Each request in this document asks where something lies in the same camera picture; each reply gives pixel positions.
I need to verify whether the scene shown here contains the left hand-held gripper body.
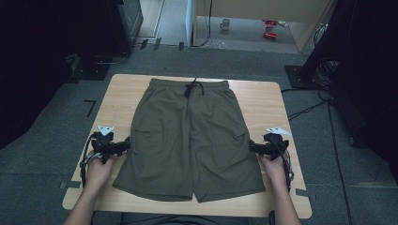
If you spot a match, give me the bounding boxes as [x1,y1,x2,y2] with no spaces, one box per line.
[90,125,124,165]

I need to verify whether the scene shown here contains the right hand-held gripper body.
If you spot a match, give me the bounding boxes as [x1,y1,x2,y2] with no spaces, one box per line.
[260,127,292,161]

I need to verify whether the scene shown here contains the olive green shorts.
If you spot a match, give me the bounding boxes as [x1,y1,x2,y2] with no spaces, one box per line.
[112,77,267,203]

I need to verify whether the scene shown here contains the person's right hand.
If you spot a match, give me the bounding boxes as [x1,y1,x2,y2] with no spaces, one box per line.
[258,154,287,186]

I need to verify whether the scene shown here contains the person's left hand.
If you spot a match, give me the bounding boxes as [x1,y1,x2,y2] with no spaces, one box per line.
[85,154,115,189]

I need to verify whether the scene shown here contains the black stand base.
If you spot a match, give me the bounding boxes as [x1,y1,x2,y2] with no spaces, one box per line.
[283,64,327,90]
[69,53,111,82]

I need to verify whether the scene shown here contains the person's dark clothing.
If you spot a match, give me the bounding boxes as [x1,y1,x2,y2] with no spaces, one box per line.
[119,213,252,225]

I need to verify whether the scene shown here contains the dark cabinet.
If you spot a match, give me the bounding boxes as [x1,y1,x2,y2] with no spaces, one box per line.
[106,0,145,54]

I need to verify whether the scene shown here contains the right hand-held gripper cable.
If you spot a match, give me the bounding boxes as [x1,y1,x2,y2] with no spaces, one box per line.
[279,145,296,192]

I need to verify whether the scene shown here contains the hand-held gripper cable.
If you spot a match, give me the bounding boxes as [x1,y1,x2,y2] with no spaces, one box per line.
[279,145,296,192]
[79,133,99,188]

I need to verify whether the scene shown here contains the left hand-held gripper cable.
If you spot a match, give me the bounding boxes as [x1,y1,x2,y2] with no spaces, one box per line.
[79,133,99,188]

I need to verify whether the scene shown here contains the black floor cable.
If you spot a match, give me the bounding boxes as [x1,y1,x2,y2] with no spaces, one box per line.
[281,87,334,122]

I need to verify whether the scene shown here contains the long thin black cable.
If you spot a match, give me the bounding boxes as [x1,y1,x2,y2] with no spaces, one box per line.
[326,99,354,225]

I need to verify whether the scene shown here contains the black hanging cable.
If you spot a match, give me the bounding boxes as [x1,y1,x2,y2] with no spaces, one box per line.
[190,0,214,49]

